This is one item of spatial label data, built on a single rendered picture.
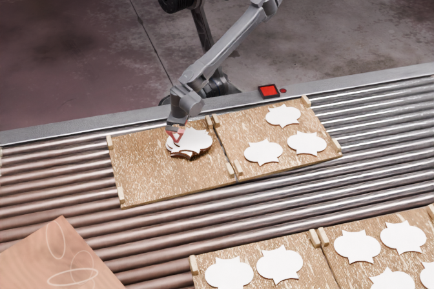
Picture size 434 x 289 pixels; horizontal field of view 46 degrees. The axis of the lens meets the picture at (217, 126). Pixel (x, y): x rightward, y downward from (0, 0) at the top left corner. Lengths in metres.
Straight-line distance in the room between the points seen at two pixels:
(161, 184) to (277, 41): 2.59
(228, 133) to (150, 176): 0.36
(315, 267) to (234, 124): 0.68
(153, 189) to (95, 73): 2.24
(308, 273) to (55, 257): 0.75
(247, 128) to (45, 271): 0.92
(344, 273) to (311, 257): 0.11
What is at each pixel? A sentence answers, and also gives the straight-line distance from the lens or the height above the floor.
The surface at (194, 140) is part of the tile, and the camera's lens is 1.88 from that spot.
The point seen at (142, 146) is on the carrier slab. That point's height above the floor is 0.94.
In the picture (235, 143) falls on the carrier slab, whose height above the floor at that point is 0.94.
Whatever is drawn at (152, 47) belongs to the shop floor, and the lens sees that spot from 4.15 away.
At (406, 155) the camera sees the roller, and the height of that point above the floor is 0.92.
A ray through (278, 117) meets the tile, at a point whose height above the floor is 0.95.
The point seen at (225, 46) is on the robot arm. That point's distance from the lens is 1.78.
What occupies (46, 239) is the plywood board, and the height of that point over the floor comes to 1.04.
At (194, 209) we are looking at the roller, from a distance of 1.77.
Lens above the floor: 2.31
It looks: 43 degrees down
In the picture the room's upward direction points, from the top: straight up
